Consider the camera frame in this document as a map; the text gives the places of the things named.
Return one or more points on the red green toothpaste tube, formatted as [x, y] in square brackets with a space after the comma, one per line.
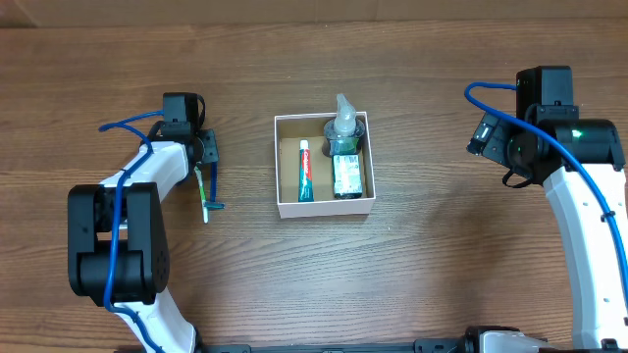
[305, 193]

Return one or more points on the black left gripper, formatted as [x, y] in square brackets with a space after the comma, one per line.
[210, 146]

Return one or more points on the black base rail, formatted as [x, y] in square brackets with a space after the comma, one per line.
[426, 345]

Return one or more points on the white cardboard box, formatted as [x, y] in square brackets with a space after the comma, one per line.
[289, 130]

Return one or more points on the blue disposable razor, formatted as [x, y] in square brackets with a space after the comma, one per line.
[211, 203]

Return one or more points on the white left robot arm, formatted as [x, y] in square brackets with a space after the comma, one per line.
[118, 252]

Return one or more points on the clear soap pump bottle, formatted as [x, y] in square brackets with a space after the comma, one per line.
[344, 133]

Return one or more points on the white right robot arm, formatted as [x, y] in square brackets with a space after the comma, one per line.
[580, 165]

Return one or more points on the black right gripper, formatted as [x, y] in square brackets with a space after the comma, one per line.
[497, 148]

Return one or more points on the green white toothbrush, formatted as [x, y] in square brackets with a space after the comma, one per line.
[202, 194]

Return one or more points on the green white soap packet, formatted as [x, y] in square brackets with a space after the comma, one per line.
[347, 177]

